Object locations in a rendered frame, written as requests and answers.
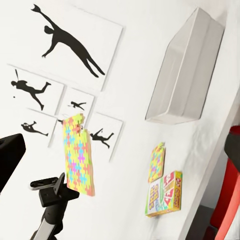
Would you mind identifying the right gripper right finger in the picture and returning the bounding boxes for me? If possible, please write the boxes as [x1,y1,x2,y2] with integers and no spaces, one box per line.
[223,133,240,173]

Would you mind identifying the board game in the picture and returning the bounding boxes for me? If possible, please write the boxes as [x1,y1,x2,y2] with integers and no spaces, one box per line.
[144,170,183,218]

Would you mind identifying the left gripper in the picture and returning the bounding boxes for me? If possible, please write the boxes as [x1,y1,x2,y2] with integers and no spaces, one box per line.
[38,172,80,217]

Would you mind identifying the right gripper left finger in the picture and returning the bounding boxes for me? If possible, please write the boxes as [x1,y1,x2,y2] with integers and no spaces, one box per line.
[0,133,26,193]

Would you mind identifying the jigsaw puzzle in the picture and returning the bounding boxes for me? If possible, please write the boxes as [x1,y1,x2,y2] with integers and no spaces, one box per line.
[63,113,95,197]
[147,142,165,184]

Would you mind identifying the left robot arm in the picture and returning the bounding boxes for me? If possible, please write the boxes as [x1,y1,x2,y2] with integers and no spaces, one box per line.
[28,172,80,240]

